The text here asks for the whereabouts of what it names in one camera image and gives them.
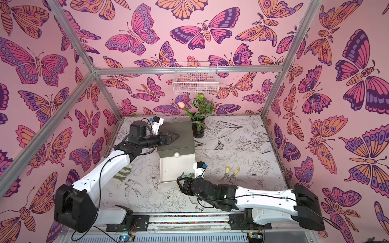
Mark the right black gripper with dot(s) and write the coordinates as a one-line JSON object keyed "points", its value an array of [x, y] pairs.
{"points": [[186, 185]]}

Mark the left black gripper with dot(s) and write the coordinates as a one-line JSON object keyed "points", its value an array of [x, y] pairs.
{"points": [[167, 138]]}

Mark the green three-drawer cabinet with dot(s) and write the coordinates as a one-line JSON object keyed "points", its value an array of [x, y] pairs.
{"points": [[184, 145]]}

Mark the white drawer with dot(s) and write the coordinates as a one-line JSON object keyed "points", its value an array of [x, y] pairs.
{"points": [[171, 167]]}

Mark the keys with yellow tag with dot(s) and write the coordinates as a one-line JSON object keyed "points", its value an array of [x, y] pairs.
{"points": [[226, 173]]}

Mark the key with green tag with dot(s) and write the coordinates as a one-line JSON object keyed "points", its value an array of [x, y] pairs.
{"points": [[183, 175]]}

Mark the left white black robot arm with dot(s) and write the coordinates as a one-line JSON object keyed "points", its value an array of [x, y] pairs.
{"points": [[78, 206]]}

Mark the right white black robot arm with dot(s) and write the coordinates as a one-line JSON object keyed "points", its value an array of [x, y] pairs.
{"points": [[260, 207]]}

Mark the pink tulip flower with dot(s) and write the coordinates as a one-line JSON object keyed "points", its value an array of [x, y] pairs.
{"points": [[183, 106]]}

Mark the potted green plant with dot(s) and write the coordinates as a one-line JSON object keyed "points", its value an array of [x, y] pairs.
{"points": [[205, 109]]}

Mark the green white cloth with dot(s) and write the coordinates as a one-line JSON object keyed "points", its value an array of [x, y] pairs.
{"points": [[122, 174]]}

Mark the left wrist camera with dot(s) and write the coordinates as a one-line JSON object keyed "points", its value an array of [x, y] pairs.
{"points": [[157, 122]]}

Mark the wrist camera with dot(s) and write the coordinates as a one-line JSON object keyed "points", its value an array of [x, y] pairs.
{"points": [[199, 168], [157, 122]]}

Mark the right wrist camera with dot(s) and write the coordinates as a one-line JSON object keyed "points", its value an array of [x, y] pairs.
{"points": [[199, 168]]}

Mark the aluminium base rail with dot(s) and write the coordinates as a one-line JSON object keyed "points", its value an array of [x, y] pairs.
{"points": [[203, 221]]}

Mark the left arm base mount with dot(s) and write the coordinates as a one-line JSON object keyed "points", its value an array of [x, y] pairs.
{"points": [[129, 222]]}

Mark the white wire wall basket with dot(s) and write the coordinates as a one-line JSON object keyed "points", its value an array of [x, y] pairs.
{"points": [[197, 77]]}

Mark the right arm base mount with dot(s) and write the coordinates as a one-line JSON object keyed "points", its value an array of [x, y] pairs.
{"points": [[241, 222]]}

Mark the aluminium cage frame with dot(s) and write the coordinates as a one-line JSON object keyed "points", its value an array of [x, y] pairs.
{"points": [[94, 75]]}

